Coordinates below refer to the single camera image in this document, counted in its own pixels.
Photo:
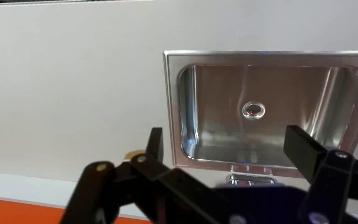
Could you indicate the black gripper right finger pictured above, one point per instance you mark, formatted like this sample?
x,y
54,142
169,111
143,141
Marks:
x,y
332,176

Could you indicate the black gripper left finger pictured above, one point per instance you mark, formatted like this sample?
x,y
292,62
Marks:
x,y
161,193

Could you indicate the stainless steel sink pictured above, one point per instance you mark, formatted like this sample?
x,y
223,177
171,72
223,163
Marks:
x,y
229,110

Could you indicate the chrome faucet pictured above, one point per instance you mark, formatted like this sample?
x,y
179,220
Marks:
x,y
239,178

